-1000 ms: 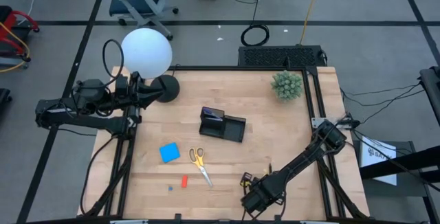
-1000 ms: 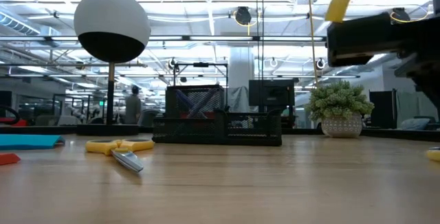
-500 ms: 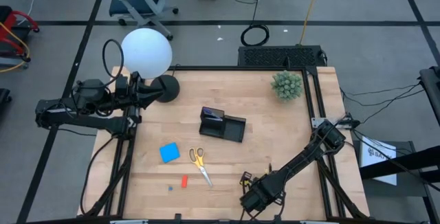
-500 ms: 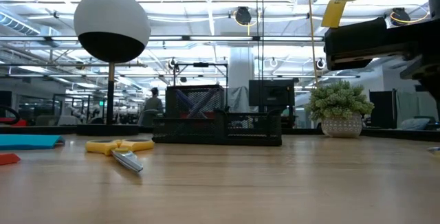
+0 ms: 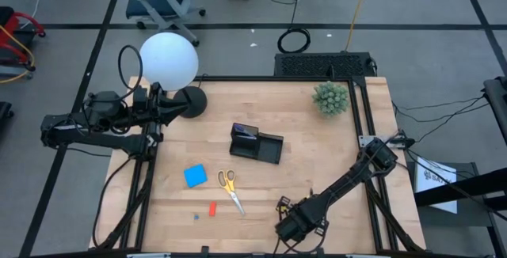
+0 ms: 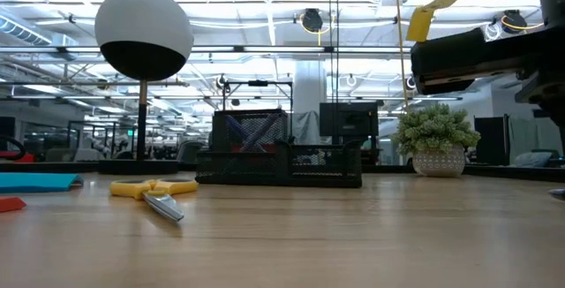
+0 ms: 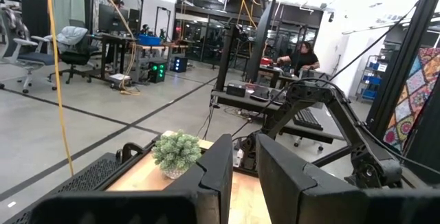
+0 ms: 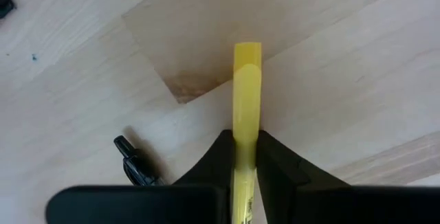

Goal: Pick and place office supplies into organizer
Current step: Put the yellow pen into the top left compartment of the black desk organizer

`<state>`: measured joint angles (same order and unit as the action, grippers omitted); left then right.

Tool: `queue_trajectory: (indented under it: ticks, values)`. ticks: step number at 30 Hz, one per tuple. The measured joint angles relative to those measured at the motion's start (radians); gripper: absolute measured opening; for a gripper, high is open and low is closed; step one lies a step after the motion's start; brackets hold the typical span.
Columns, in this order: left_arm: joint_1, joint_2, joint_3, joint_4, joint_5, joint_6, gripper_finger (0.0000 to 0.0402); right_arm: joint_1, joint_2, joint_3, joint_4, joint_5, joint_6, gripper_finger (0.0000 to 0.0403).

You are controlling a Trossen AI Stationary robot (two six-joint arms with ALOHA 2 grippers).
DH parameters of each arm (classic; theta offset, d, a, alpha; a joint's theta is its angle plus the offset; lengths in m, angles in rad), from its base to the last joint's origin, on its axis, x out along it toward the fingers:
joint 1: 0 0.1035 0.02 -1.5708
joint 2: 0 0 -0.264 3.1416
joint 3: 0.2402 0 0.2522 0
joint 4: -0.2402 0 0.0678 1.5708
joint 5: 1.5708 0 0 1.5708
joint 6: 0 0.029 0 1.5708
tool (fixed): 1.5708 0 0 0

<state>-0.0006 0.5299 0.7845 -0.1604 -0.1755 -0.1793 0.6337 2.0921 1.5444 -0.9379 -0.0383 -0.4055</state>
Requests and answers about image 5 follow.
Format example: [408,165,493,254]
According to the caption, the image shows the blue permanent marker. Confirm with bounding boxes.
[233,125,257,137]

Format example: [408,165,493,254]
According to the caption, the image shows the silver mounting plate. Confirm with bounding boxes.
[358,134,406,149]

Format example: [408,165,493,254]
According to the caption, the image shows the white printed paper sheet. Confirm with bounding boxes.
[415,157,459,214]

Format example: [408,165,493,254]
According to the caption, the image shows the yellow hose on cart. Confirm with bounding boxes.
[0,24,36,85]

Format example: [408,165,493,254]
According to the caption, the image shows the blue sticky note pad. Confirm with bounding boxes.
[183,164,208,189]

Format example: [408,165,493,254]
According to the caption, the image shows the black wheeled object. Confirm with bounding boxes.
[0,101,15,129]

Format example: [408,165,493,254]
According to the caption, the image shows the long yellow cable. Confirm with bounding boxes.
[344,0,373,53]

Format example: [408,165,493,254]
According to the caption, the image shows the red cart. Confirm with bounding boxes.
[0,6,47,83]

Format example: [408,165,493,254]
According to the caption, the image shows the black base cable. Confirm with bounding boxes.
[92,157,135,249]

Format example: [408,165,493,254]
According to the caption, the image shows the black mesh desk organizer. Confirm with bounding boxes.
[228,122,284,165]

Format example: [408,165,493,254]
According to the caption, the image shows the white cable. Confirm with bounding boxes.
[15,0,40,29]

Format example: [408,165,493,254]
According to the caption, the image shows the yellow handled scissors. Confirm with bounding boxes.
[216,169,246,216]

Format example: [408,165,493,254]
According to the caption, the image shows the coiled black cable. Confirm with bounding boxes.
[276,27,312,55]

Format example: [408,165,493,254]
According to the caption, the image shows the black perforated computer case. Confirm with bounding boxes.
[273,51,377,79]

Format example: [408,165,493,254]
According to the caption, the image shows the thin black floor cables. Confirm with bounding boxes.
[391,95,492,144]

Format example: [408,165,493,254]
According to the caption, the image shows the white globe table lamp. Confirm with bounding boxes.
[139,32,208,119]

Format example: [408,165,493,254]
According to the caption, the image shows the blue grey office chair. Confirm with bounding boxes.
[120,0,207,47]

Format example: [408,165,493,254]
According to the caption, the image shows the black equipment stand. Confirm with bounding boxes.
[482,76,507,145]

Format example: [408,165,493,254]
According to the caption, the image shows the green potted plant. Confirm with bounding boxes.
[311,81,350,117]

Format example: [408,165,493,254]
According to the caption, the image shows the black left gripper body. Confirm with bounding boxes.
[132,82,170,129]

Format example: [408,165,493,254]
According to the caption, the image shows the black metal beam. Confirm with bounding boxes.
[414,166,507,208]

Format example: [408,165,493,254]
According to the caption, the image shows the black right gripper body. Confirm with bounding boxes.
[274,198,320,244]

